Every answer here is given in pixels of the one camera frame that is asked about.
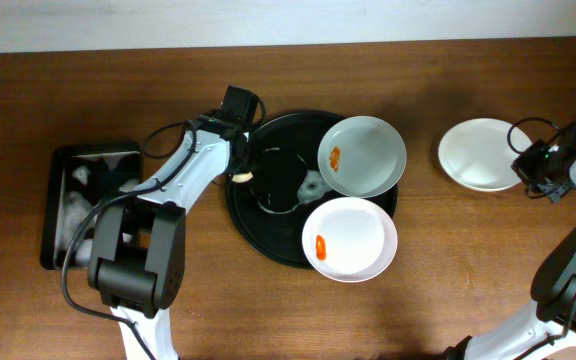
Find green and yellow sponge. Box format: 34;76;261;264
231;172;253;183

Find white plate with orange stain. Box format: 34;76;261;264
438;118;521;192

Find white plate with ketchup smear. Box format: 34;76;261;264
316;116;407;198

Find white plate with ketchup blob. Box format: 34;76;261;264
301;197;399;283

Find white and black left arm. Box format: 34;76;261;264
88;86;265;359

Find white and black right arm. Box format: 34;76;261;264
441;118;576;359

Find round black serving tray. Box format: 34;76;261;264
225;109;399;270

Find black rectangular water tray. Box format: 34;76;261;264
39;141;143;270

